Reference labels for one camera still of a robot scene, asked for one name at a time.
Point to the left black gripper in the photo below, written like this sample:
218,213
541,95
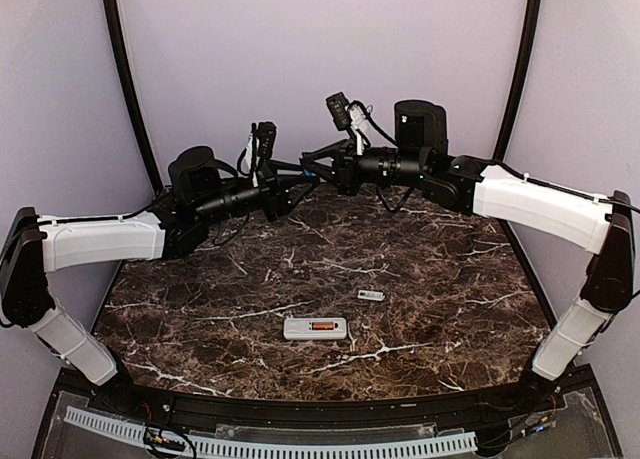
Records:
275,189

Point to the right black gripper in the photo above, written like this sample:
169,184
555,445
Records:
346,175

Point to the white battery cover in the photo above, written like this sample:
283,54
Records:
369,295

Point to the white remote control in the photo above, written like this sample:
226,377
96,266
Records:
307,329

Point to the orange battery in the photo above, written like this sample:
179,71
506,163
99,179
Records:
323,326

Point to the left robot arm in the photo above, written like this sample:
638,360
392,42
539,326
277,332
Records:
204,191

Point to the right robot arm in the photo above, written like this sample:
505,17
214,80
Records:
418,158

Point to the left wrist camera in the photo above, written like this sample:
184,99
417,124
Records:
258,149

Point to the right black frame post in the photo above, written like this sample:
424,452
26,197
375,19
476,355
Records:
520,73

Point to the black frame post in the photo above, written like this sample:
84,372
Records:
129,92
520,73

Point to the black front rail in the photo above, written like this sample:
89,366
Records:
482,407

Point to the left black frame post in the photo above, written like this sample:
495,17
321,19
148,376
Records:
129,92

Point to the white slotted cable duct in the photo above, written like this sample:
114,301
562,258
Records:
253,442

